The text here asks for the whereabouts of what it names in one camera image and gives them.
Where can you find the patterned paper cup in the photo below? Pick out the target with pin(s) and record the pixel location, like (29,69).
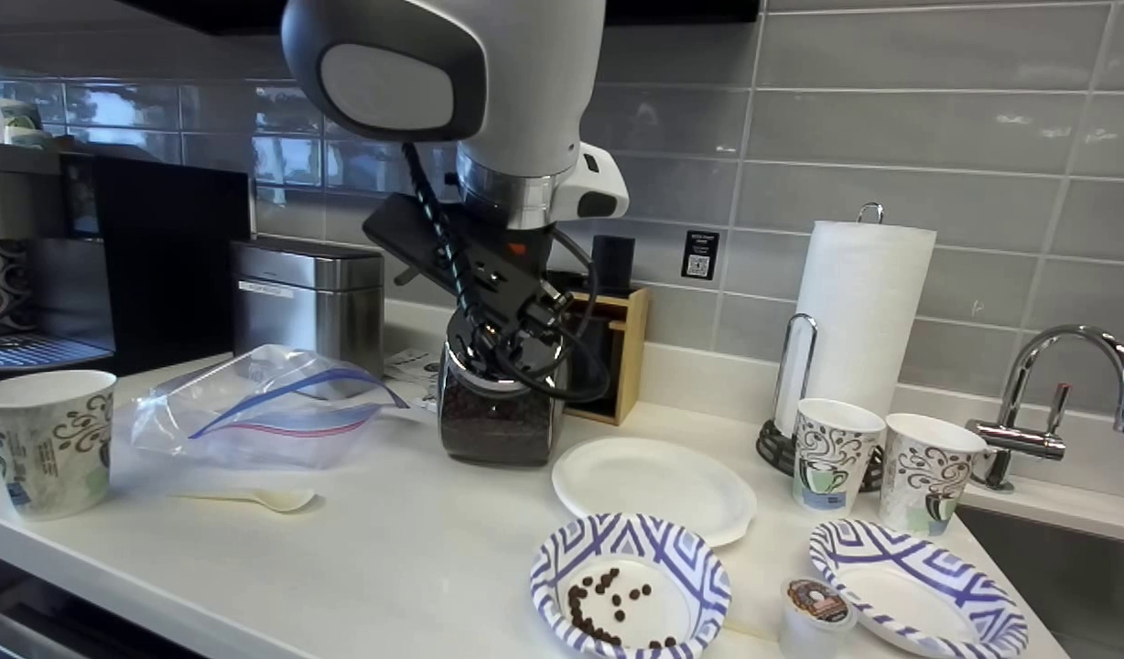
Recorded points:
(48,442)
(931,471)
(834,451)

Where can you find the chrome kitchen faucet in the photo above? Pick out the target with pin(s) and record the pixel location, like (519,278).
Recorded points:
(1048,434)

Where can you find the stainless steel countertop bin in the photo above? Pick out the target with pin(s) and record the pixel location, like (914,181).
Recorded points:
(309,299)

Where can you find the glass jar of coffee beans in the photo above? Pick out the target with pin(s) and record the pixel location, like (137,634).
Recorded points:
(500,426)

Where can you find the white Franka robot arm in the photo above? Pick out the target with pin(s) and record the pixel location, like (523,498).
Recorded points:
(523,85)

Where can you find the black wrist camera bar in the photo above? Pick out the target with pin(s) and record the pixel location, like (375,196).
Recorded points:
(408,238)

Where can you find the metal paper towel holder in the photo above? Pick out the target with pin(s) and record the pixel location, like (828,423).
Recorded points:
(795,366)

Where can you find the patterned bowl with coffee beans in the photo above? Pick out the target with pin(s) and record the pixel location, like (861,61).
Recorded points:
(629,549)

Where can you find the small white coffee pod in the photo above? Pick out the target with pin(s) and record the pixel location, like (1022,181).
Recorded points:
(818,615)

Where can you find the tall black box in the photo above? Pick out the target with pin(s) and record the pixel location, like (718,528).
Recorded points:
(613,260)

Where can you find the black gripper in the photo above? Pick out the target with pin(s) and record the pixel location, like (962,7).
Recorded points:
(508,287)

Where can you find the small black wall tag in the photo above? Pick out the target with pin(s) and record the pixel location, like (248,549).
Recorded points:
(700,256)

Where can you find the dark overhead cabinet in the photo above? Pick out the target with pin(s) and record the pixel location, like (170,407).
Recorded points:
(205,7)

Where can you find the round metal jar lid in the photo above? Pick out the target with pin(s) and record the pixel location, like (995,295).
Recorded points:
(504,370)

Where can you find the plain white paper plate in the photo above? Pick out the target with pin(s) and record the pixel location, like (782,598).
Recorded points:
(652,488)

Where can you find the dark kitchen sink basin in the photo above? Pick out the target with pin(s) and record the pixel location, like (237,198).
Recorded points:
(1060,581)

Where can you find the black coffee machine with screen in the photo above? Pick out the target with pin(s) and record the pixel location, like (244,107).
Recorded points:
(159,256)

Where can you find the empty blue patterned paper bowl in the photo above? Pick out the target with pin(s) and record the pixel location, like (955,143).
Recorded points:
(914,598)

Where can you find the clear plastic zip bag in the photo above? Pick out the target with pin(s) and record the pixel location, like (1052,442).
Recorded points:
(261,407)

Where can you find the white plastic spoon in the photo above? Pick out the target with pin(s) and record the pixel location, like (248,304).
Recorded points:
(248,497)

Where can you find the white paper towel roll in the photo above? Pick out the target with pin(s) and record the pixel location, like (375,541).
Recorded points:
(857,315)

